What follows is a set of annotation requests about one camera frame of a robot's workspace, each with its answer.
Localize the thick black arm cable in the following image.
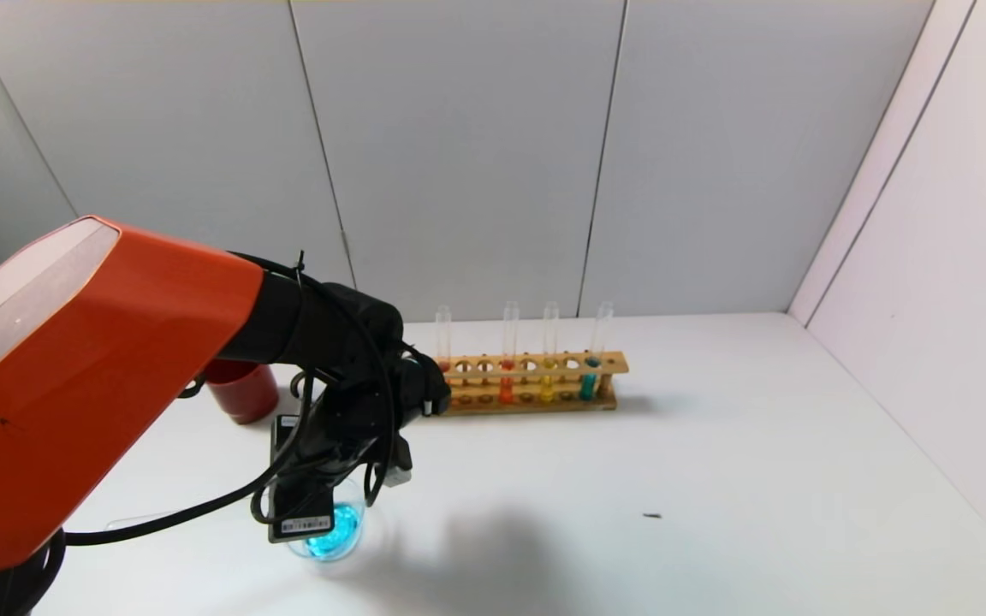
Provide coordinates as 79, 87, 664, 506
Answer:
63, 368, 400, 548

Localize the wooden test tube rack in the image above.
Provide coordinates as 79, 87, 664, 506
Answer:
433, 351, 630, 418

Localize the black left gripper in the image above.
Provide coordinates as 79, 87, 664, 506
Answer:
268, 414, 336, 544

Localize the dark red plastic cup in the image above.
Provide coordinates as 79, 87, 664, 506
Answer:
202, 359, 280, 425

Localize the yellow pigment glass test tube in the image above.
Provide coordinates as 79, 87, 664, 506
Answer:
539, 300, 560, 404

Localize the clear glass beaker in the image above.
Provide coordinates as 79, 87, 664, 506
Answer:
288, 500, 367, 564

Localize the orange pigment glass test tube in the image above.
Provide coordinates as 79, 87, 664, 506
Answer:
435, 305, 453, 374
498, 300, 520, 406

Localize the blue pigment glass test tube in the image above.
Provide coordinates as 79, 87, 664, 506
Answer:
579, 300, 615, 402
106, 512, 276, 530

